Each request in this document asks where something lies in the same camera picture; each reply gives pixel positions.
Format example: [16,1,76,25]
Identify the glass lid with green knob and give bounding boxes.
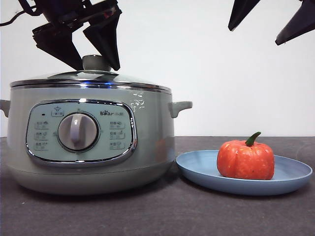
[9,55,172,89]

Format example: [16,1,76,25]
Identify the orange pumpkin with green stem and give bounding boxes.
[216,131,275,180]

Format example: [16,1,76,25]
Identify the pale green electric steamer pot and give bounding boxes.
[0,85,193,196]

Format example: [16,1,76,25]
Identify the blue plate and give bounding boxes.
[176,149,313,196]

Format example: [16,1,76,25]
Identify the black cable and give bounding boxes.
[0,8,34,27]

